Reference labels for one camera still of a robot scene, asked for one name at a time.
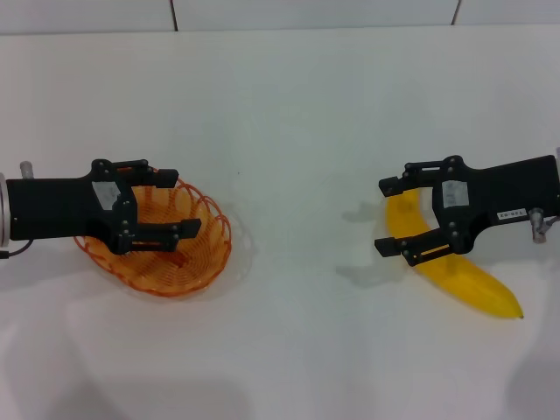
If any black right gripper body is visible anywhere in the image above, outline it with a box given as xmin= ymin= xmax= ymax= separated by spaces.
xmin=430 ymin=154 xmax=560 ymax=256

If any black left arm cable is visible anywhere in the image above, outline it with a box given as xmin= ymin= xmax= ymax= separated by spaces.
xmin=0 ymin=239 xmax=32 ymax=260

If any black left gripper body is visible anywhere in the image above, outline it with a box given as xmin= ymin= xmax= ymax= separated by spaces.
xmin=5 ymin=158 xmax=138 ymax=256

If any orange woven plastic basket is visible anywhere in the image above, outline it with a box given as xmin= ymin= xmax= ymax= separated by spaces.
xmin=73 ymin=167 xmax=234 ymax=299

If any yellow banana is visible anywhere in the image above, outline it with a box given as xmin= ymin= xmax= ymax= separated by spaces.
xmin=384 ymin=187 xmax=526 ymax=321

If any silver right connector plug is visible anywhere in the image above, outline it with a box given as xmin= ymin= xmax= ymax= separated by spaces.
xmin=528 ymin=208 xmax=549 ymax=244

